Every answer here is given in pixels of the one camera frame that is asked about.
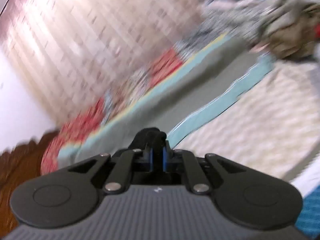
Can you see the beige patterned curtain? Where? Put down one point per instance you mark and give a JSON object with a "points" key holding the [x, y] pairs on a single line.
{"points": [[75, 42]]}

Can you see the brown fuzzy cloth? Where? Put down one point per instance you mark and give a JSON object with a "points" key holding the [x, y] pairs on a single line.
{"points": [[287, 37]]}

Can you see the striped grey teal cream blanket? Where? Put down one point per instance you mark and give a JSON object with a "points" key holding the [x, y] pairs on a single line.
{"points": [[250, 117]]}

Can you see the black and white patterned cloth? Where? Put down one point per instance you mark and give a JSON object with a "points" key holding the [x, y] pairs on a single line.
{"points": [[225, 22]]}

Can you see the black pants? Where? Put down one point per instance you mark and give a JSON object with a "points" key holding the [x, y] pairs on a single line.
{"points": [[149, 136]]}

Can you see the red cloth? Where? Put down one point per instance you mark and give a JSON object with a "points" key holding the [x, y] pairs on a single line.
{"points": [[317, 31]]}

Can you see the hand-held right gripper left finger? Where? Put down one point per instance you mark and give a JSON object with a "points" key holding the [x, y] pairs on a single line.
{"points": [[150, 160]]}

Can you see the grey cloth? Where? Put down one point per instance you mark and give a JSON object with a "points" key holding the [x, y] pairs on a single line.
{"points": [[316, 77]]}

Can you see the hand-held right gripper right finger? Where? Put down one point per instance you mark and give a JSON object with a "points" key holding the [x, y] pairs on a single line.
{"points": [[165, 160]]}

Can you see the dark wooden headboard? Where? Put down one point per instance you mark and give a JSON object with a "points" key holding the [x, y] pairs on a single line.
{"points": [[15, 167]]}

